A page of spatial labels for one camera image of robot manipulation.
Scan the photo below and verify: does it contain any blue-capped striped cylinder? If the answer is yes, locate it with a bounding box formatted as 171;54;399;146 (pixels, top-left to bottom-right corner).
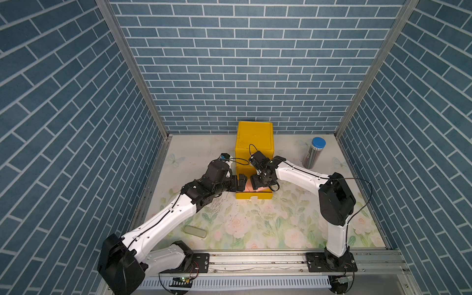
302;137;326;169

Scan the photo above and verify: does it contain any yellow three-drawer cabinet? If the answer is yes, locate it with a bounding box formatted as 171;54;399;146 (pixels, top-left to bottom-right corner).
235;121;274;200

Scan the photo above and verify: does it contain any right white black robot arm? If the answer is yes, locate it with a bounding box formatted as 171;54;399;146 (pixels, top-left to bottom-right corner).
249;151;356;259

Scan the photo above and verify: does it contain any pink sticky note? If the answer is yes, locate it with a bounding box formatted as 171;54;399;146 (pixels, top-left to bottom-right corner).
245;175;269;192

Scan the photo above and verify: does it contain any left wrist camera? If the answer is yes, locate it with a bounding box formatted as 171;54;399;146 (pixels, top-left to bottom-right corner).
218;153;231;162

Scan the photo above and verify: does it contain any translucent green eraser block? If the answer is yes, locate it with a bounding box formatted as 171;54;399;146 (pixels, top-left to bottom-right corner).
183;225;208;239

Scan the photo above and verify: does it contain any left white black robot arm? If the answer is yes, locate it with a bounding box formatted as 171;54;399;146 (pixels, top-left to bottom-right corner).
97;153;247;295

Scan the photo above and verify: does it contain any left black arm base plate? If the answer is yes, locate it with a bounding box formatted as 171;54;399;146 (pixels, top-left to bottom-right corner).
162;253;210;275

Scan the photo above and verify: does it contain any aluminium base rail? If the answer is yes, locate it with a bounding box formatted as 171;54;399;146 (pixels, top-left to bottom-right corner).
104;250;410;277

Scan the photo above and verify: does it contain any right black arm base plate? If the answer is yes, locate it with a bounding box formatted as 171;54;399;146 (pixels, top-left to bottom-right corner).
306;251;358;273

